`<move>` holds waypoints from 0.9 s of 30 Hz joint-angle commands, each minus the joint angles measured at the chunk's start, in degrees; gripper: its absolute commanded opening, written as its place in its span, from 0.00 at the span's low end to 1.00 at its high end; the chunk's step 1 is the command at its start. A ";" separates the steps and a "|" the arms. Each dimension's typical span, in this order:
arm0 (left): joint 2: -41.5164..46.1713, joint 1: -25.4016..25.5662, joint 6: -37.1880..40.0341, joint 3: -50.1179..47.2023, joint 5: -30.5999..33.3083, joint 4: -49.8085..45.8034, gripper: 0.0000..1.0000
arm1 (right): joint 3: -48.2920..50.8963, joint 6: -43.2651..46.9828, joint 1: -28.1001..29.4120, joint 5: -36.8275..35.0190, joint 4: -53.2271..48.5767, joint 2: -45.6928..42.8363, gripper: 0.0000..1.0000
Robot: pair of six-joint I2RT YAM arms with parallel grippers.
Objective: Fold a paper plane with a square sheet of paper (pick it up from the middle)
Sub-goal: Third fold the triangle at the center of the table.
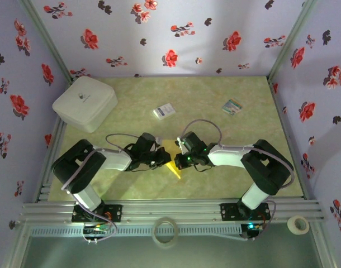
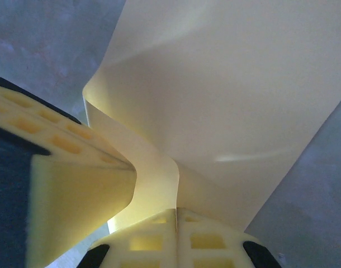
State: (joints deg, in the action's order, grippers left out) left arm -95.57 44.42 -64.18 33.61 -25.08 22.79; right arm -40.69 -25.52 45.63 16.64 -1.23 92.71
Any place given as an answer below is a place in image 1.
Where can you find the yellow square paper sheet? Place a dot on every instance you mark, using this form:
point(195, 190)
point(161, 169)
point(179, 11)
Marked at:
point(176, 171)

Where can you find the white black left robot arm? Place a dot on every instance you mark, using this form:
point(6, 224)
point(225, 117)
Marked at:
point(114, 160)

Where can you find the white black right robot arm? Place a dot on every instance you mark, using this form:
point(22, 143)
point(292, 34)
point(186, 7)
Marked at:
point(226, 156)

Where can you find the white blue card packet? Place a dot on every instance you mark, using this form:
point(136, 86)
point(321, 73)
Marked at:
point(164, 110)

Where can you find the colourful striped card packet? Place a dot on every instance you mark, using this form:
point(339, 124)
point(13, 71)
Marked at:
point(232, 106)

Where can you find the clear adhesive tape roll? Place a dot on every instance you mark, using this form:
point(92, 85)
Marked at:
point(156, 237)

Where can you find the white plastic storage box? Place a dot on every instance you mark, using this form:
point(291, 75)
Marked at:
point(81, 106)

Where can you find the white adhesive tape roll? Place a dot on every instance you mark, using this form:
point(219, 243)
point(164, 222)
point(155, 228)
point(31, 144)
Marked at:
point(292, 226)

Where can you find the long aluminium mounting rail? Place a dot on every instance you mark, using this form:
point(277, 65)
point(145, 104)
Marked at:
point(170, 209)

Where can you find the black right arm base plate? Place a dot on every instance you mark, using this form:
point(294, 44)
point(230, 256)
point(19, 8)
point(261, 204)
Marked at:
point(226, 212)

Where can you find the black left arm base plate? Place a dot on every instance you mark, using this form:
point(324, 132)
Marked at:
point(116, 212)

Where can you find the aluminium side rail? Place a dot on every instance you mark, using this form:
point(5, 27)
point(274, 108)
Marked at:
point(281, 111)
point(44, 181)

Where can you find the aluminium frame post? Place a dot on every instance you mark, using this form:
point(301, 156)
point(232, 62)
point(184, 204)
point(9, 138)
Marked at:
point(294, 36)
point(45, 36)

